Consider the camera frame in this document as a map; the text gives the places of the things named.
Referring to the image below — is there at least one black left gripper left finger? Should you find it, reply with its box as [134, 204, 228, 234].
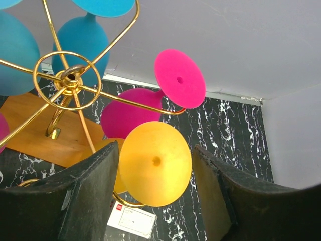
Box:
[1, 142, 119, 240]

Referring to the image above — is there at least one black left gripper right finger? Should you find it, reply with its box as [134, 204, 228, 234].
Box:
[192, 145, 320, 240]

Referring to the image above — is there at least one yellow wine glass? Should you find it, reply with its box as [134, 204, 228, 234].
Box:
[82, 121, 193, 207]

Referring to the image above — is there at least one pink wine glass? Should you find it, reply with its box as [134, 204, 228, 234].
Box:
[0, 114, 10, 140]
[100, 49, 206, 138]

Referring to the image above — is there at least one blue wine glass right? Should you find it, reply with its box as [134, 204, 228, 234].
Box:
[52, 0, 135, 87]

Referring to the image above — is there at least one blue wine glass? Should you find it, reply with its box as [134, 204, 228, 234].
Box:
[52, 0, 135, 87]
[1, 1, 40, 96]

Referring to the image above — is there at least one blue wine glass left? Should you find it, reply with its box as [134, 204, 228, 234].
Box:
[1, 1, 40, 96]

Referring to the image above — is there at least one white red small box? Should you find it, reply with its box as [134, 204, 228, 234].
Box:
[107, 201, 156, 239]

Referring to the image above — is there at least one gold wire wine glass rack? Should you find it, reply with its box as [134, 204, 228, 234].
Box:
[0, 0, 188, 209]

